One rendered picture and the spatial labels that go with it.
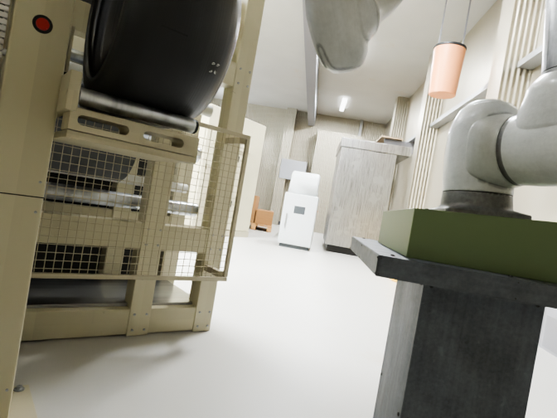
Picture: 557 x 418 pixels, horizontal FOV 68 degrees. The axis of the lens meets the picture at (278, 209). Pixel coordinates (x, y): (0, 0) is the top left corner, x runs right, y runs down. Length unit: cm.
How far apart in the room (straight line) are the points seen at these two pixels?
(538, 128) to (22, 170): 119
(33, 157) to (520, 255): 116
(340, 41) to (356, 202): 656
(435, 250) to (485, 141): 28
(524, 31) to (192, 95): 398
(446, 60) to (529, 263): 478
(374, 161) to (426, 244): 661
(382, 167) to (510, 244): 659
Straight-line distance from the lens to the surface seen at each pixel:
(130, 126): 120
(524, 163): 95
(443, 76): 554
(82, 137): 117
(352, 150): 742
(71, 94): 116
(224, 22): 124
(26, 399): 154
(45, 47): 128
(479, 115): 104
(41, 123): 126
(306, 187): 685
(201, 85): 124
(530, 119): 95
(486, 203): 101
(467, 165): 102
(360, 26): 88
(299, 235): 675
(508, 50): 473
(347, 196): 734
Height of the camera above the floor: 71
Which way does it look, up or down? 1 degrees down
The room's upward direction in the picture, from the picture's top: 10 degrees clockwise
